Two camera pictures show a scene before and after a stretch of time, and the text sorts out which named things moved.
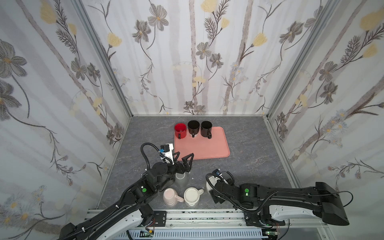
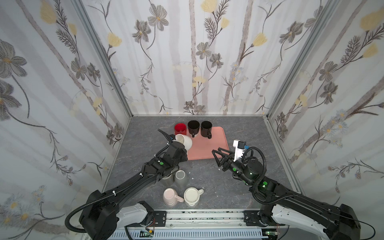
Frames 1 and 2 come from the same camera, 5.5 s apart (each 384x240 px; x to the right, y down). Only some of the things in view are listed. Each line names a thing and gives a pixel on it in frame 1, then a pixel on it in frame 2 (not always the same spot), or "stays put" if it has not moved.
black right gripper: [214, 185] -> [227, 160]
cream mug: [191, 195] stays put
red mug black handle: [180, 130] stays put
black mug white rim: [206, 128] stays put
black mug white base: [193, 127] stays put
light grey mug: [181, 180] stays put
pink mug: [170, 197] stays put
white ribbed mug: [213, 179] -> [184, 139]
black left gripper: [185, 168] -> [184, 157]
